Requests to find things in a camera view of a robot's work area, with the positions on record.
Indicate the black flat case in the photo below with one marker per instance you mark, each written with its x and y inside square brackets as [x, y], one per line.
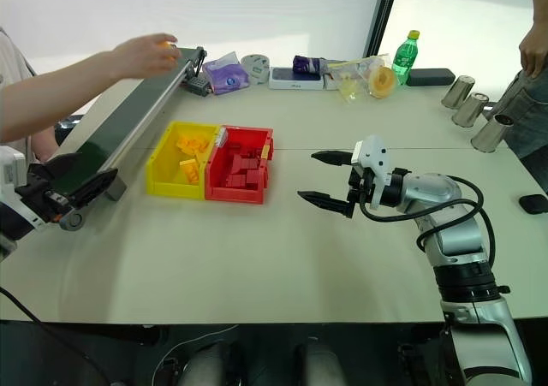
[430, 78]

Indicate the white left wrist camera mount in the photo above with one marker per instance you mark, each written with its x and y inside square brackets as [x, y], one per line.
[10, 172]

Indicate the white and blue flat box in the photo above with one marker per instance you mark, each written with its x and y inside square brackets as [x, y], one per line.
[293, 80]

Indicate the white bin label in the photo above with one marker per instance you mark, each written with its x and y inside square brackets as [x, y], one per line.
[222, 138]

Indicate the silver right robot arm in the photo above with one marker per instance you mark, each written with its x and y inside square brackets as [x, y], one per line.
[454, 232]

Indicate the dark window frame post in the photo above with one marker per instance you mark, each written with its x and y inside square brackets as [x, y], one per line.
[383, 13]

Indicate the orange tape roll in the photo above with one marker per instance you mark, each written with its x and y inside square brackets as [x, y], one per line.
[382, 82]

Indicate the purple tissue pack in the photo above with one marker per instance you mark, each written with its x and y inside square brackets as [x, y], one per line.
[224, 75]

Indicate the small black rounded device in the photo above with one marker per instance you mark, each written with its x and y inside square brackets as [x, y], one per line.
[534, 204]

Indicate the bare forearm of seated person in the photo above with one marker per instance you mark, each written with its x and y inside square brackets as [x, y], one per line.
[55, 95]

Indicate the green plastic bottle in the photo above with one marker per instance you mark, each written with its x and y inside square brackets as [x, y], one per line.
[406, 58]

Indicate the small orange block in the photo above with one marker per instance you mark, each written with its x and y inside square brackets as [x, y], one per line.
[164, 44]

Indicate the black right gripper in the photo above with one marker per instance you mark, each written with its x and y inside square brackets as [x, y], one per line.
[359, 189]

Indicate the bare hand of seated person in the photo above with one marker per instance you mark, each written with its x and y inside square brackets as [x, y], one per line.
[143, 56]

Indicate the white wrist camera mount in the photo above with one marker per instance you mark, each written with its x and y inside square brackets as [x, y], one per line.
[10, 172]
[371, 152]

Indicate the hand of standing person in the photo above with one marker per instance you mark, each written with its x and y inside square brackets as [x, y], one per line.
[535, 52]

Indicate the steel cup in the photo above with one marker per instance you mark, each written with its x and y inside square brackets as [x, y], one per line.
[458, 91]
[470, 110]
[491, 134]

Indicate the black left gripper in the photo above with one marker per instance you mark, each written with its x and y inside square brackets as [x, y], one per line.
[43, 193]

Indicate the purple folded packet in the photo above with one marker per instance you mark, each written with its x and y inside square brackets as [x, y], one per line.
[307, 65]

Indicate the yellow plastic bin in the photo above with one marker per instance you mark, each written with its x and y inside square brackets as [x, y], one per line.
[171, 168]

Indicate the dark green conveyor belt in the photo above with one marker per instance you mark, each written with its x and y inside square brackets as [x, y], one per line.
[128, 112]

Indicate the red plastic bin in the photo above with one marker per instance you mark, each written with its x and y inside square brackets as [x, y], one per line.
[240, 176]

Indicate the dark rounded shape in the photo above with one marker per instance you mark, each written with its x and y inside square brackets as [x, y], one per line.
[319, 362]
[210, 364]

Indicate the clear plastic bag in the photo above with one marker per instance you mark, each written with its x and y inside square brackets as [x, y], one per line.
[349, 78]

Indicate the grey round tape dispenser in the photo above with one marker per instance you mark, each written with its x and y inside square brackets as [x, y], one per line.
[255, 68]

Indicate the pale yellow bin label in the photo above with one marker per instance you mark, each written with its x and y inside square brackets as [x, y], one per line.
[266, 152]

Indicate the pile of orange blocks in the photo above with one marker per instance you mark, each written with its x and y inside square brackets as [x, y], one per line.
[192, 143]

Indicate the pile of red blocks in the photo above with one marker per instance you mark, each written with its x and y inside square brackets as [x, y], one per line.
[246, 170]

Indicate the grey jeans of standing person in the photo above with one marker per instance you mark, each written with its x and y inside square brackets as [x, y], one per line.
[528, 116]

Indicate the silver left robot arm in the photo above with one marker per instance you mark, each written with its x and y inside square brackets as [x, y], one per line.
[15, 227]

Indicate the forearm of standing person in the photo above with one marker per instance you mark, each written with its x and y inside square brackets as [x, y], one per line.
[540, 1]

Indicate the orange building block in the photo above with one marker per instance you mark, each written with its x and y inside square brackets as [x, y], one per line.
[190, 172]

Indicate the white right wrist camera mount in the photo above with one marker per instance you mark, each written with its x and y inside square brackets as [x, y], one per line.
[371, 152]

